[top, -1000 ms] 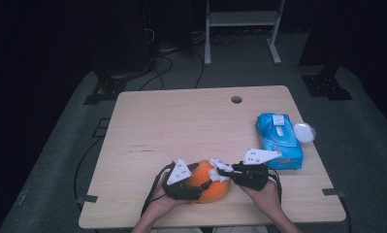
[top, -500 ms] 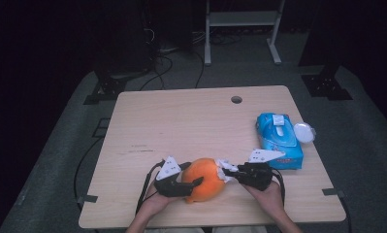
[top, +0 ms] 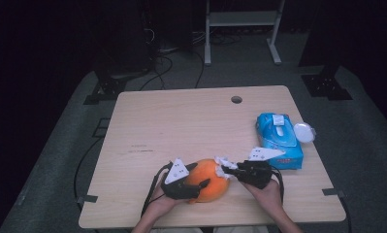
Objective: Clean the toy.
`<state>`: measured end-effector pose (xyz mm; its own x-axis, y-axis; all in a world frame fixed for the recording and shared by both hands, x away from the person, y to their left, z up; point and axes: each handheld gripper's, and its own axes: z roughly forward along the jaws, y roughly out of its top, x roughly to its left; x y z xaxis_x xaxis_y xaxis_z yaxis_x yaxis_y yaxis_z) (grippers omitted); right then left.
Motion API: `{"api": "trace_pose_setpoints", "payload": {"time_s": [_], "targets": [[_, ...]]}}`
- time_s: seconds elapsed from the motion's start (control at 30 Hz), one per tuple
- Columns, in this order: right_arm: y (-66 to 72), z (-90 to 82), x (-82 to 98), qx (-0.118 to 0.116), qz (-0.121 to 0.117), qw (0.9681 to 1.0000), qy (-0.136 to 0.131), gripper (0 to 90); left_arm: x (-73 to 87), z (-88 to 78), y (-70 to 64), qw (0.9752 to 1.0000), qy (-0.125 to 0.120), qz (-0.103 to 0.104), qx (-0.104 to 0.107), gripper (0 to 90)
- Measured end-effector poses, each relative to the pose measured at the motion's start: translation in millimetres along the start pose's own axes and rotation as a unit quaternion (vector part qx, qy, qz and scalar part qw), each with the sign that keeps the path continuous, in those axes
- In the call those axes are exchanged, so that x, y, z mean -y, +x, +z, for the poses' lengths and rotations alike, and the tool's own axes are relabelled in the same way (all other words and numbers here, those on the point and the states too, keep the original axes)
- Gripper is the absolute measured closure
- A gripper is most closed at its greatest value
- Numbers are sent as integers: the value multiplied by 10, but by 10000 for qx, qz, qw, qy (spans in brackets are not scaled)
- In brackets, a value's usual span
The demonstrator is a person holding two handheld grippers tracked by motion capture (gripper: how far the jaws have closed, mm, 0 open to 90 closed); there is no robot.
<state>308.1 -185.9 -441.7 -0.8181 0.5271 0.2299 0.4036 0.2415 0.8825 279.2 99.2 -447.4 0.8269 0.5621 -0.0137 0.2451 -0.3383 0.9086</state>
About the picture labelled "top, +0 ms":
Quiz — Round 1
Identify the person's right hand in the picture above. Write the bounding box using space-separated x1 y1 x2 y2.
240 179 285 218

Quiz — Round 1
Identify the black floor cable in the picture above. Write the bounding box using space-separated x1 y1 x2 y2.
73 137 104 210
191 49 206 89
139 53 175 92

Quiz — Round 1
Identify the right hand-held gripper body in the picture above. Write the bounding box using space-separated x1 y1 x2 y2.
236 147 287 190

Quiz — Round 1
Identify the orange plush toy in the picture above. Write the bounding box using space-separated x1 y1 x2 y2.
184 157 231 205

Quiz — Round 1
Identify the black stand with flat base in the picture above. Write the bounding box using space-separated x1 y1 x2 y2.
298 0 354 102

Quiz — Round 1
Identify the right hand-held gripper black cable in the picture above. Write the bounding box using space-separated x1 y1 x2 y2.
270 167 285 206

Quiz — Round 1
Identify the grey tape strip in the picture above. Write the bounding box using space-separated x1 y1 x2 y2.
76 193 99 206
321 187 346 199

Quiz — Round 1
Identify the blue wet wipe pack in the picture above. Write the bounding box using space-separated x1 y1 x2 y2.
255 112 317 171

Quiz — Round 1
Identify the hand-held gripper black cable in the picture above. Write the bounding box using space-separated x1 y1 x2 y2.
140 161 174 218
270 167 285 206

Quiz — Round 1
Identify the black floor tape outline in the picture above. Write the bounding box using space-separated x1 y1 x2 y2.
91 117 112 139

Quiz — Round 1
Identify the white wet wipe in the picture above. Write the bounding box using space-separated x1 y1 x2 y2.
213 155 240 181

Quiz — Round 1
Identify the white metal stand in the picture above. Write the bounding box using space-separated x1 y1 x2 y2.
204 0 286 67

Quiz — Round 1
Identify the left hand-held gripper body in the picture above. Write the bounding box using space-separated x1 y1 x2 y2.
160 157 203 200

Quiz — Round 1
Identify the left hand-held gripper black cable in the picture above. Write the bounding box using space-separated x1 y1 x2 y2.
140 161 174 218

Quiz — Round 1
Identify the black stand with cross base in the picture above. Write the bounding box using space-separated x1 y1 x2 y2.
82 0 157 106

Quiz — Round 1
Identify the person's left hand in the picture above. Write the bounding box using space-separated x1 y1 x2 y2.
145 183 189 221

